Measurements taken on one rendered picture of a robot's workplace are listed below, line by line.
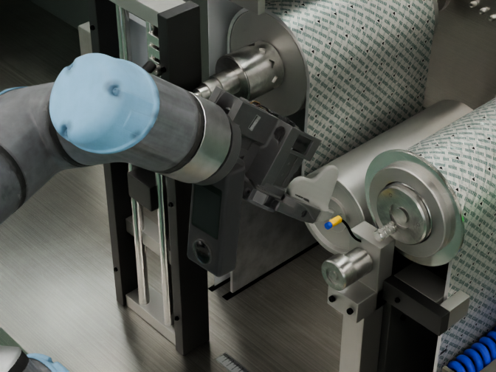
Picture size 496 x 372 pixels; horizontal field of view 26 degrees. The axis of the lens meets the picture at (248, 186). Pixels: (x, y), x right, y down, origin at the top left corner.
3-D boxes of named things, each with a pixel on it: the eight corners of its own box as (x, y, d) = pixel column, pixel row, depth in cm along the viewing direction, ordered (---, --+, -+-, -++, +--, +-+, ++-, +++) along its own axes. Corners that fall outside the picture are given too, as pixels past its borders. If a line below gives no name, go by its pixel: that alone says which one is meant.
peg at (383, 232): (370, 232, 124) (378, 230, 123) (387, 221, 126) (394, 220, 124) (376, 243, 124) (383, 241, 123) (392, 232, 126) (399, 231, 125)
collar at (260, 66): (215, 93, 135) (213, 48, 131) (249, 77, 138) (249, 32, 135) (249, 113, 131) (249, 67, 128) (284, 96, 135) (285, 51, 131)
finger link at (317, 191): (372, 184, 108) (315, 157, 102) (343, 235, 109) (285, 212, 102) (351, 173, 110) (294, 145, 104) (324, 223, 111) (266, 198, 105)
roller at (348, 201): (297, 230, 143) (299, 156, 136) (421, 156, 157) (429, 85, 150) (363, 274, 136) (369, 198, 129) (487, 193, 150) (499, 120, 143)
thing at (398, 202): (435, 221, 119) (410, 257, 125) (446, 214, 120) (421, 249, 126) (390, 174, 122) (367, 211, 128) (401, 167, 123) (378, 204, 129)
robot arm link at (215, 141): (177, 189, 90) (118, 147, 94) (209, 200, 93) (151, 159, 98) (220, 109, 89) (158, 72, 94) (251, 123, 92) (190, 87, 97)
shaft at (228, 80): (186, 104, 130) (184, 81, 128) (223, 87, 133) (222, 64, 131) (203, 114, 128) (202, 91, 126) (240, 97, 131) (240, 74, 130)
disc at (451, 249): (362, 232, 133) (366, 131, 125) (364, 230, 134) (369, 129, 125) (456, 288, 124) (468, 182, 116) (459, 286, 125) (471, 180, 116)
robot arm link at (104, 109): (41, 55, 86) (122, 38, 81) (131, 94, 95) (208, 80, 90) (32, 150, 84) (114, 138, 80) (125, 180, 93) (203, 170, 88)
